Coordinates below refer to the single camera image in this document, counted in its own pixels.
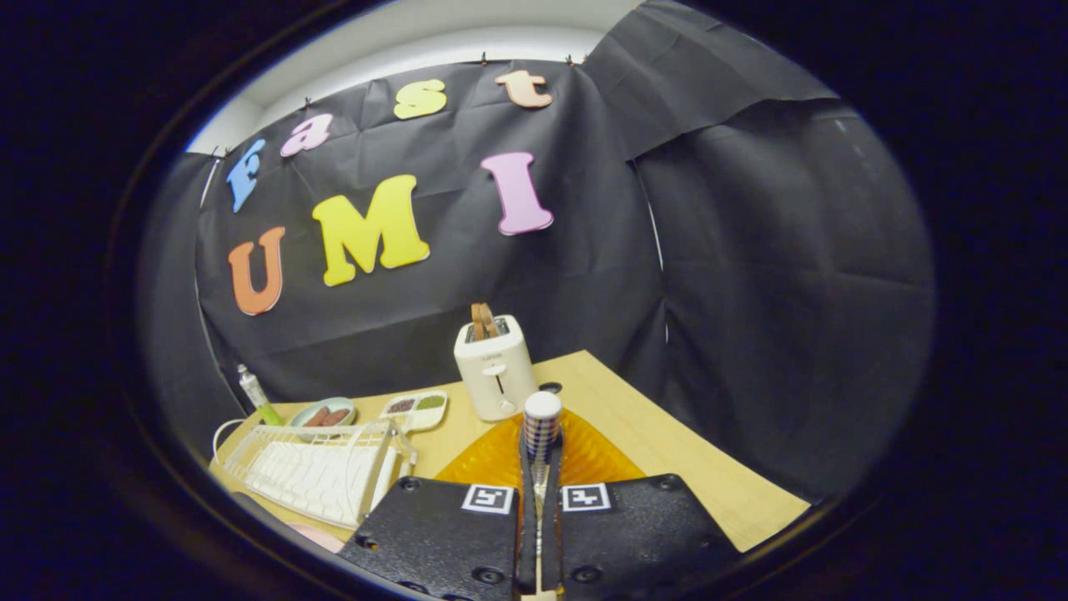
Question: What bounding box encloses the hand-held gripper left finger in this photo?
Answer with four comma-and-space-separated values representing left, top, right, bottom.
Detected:
338, 409, 543, 601

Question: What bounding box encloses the spoon with blue checked handle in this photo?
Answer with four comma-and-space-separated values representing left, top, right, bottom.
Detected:
522, 391, 564, 601

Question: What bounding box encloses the white wire dish rack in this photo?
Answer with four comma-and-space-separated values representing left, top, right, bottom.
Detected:
213, 417, 418, 531

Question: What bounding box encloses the light green plate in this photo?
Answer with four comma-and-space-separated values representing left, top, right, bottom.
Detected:
290, 396, 358, 439

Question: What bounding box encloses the cream toaster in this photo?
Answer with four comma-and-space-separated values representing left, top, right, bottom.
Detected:
453, 314, 540, 422

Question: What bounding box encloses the clear bottle with green liquid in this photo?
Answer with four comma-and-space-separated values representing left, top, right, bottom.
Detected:
236, 364, 285, 427

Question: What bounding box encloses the pink plate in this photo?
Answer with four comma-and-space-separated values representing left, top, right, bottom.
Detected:
288, 523, 345, 553

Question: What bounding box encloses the white divided tray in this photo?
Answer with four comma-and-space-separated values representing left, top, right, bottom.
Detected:
380, 390, 449, 433

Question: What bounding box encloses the black backdrop cloth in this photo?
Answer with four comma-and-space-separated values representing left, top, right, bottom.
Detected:
138, 0, 935, 502

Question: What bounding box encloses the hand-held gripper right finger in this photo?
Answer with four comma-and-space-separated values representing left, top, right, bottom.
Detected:
542, 409, 743, 598

